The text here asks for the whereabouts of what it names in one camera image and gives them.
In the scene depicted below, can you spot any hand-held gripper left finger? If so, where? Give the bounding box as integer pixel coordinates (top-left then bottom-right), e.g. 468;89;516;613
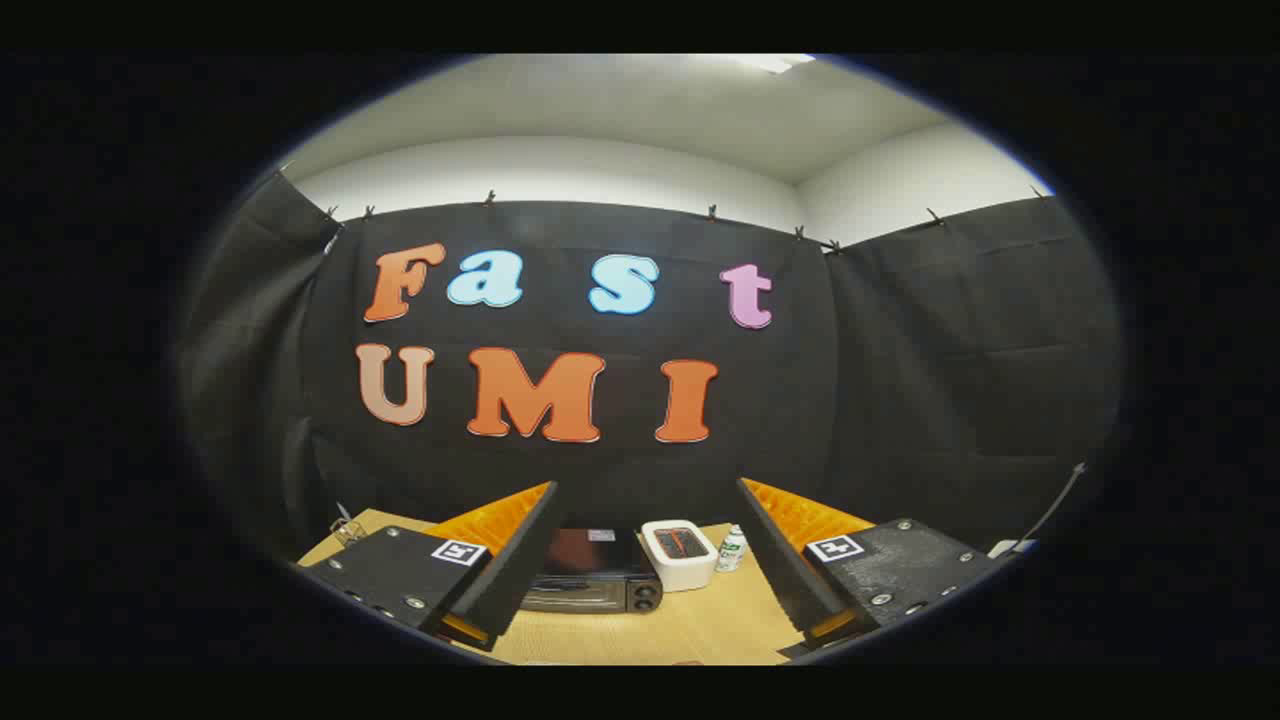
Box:
300;480;559;651

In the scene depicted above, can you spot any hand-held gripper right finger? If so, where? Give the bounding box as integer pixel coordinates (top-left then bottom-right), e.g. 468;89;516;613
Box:
737;477;1001;651

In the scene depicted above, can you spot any black toaster oven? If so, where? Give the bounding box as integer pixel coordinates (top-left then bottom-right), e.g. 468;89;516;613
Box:
518;527;664;615

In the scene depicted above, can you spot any white rectangular box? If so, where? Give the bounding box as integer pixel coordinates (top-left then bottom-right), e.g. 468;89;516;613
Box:
641;519;719;593

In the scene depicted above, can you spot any row of small black clips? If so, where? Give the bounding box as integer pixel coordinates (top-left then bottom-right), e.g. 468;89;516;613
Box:
325;186;946;253

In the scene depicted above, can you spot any thin black cable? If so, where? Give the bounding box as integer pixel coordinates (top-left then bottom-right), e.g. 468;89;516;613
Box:
1018;462;1089;546

